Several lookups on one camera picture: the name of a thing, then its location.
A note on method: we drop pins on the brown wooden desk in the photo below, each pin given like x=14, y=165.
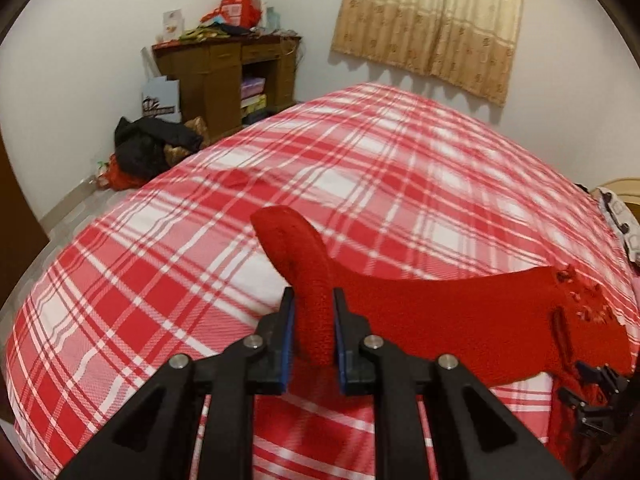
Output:
x=210, y=80

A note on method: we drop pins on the beige wooden headboard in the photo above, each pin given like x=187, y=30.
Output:
x=620, y=186

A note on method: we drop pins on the red plaid bed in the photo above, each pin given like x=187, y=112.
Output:
x=350, y=160

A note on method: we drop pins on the pink pillow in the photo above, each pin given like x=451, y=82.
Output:
x=637, y=292

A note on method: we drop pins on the red knitted sweater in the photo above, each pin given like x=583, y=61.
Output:
x=450, y=315

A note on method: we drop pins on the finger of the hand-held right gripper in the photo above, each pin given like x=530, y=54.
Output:
x=590, y=417
x=602, y=377

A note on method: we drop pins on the grey paper bag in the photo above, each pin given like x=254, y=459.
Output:
x=161, y=100

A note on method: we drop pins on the brown wooden door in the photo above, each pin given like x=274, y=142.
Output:
x=17, y=205

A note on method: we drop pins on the white greeting card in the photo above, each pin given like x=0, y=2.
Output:
x=174, y=24

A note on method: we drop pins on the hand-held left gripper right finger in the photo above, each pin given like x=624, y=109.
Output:
x=340, y=350

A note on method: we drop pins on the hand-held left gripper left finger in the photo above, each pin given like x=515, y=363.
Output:
x=287, y=345

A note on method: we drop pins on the purple flat box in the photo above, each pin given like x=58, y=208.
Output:
x=252, y=88

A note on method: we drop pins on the beige patterned curtain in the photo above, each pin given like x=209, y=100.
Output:
x=430, y=15

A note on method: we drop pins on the golden patterned cushion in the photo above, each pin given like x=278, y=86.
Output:
x=196, y=132

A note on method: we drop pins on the red cloth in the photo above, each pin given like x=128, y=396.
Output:
x=120, y=177

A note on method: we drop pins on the black jacket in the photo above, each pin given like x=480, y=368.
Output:
x=145, y=145

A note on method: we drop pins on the yellow flat box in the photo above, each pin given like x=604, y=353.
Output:
x=254, y=103

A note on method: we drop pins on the white patterned pillow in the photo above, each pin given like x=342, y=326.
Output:
x=622, y=225

